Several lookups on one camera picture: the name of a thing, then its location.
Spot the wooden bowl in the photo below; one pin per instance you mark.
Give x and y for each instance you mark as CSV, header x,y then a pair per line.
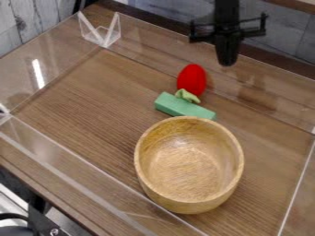
x,y
189,161

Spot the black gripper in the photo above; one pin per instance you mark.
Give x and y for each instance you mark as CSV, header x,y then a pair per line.
x,y
225,31

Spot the red plush strawberry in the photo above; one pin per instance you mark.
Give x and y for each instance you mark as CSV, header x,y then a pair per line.
x,y
191,83

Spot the black metal bracket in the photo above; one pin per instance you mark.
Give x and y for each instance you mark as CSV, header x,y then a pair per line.
x,y
42,225

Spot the clear acrylic tray wall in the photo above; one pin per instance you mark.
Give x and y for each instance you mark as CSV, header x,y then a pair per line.
x,y
79,104

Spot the green rectangular block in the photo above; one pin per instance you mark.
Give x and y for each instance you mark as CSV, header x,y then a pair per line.
x,y
174,106

